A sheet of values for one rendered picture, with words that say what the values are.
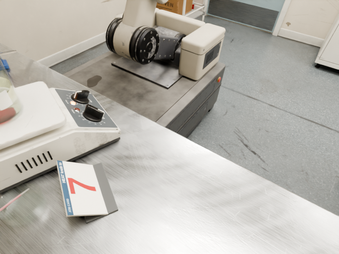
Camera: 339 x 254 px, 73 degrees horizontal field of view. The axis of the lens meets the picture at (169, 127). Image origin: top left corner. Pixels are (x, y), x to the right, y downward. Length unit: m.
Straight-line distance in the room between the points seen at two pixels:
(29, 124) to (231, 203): 0.31
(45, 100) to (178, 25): 1.19
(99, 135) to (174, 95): 0.82
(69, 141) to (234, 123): 1.37
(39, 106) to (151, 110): 0.74
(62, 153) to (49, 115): 0.06
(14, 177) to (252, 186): 0.36
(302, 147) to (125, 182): 1.43
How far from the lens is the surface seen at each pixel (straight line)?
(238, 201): 0.38
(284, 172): 1.49
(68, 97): 0.45
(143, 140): 0.43
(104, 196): 0.36
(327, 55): 2.60
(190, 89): 1.24
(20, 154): 0.37
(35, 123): 0.37
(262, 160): 1.48
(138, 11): 1.12
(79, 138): 0.38
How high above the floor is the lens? 1.07
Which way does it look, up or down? 45 degrees down
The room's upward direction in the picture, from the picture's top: 5 degrees clockwise
